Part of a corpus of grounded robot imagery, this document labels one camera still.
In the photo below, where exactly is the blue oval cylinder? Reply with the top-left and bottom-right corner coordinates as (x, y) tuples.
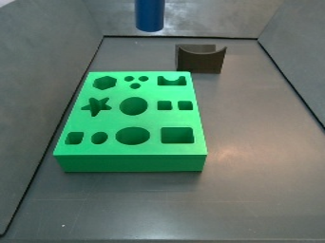
(135, 0), (164, 32)

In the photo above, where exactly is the green shape sorter block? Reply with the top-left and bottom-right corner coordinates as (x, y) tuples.
(53, 71), (207, 173)

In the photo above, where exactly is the dark grey curved holder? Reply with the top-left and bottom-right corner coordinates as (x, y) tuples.
(175, 44), (227, 74)

